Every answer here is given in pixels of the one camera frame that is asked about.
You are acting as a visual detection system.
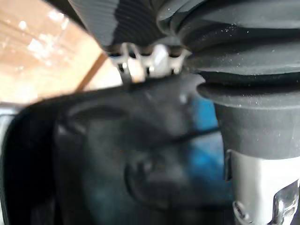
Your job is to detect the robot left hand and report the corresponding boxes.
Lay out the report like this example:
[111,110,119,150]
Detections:
[67,0,300,225]

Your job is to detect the black plastic housing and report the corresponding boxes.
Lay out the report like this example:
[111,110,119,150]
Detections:
[3,74,235,225]

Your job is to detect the brown cardboard sheet with tape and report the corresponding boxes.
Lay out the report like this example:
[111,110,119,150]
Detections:
[0,0,125,104]

